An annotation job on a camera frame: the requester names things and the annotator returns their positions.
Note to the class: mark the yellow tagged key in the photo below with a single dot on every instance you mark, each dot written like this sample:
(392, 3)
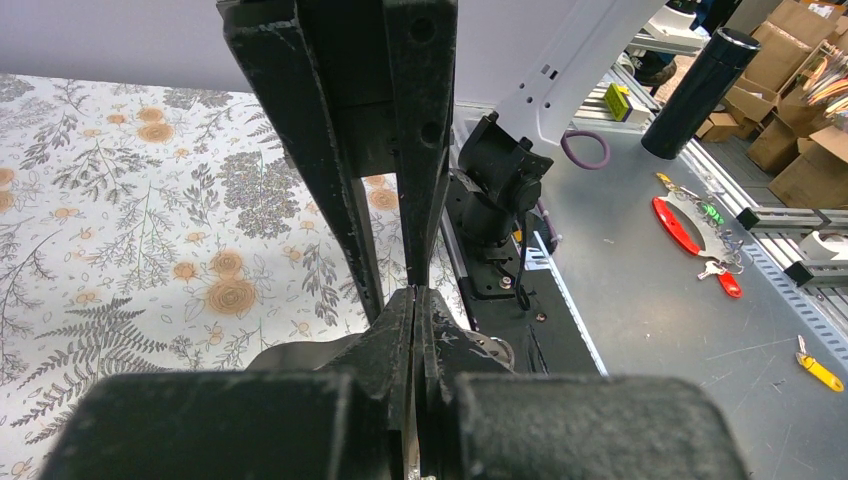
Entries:
(811, 365)

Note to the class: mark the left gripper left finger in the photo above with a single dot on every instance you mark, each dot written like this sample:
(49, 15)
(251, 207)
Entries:
(347, 419)

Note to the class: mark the floral table mat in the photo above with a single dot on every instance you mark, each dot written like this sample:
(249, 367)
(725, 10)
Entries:
(147, 229)

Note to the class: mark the red tagged key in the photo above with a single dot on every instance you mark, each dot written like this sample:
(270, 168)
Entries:
(726, 280)

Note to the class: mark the cardboard boxes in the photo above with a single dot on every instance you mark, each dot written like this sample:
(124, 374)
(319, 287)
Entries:
(781, 131)

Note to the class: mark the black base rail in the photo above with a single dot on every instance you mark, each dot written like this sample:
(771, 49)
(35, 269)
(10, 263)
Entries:
(517, 291)

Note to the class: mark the black cylinder bottle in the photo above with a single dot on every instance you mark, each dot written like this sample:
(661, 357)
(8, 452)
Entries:
(712, 74)

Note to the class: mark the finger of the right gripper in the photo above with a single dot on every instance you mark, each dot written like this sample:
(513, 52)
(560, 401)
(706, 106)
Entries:
(421, 40)
(269, 42)

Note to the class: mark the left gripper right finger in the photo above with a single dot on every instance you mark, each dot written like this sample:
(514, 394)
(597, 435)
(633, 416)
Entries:
(479, 420)

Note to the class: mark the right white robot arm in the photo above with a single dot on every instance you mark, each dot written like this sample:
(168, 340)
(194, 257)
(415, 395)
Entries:
(358, 88)

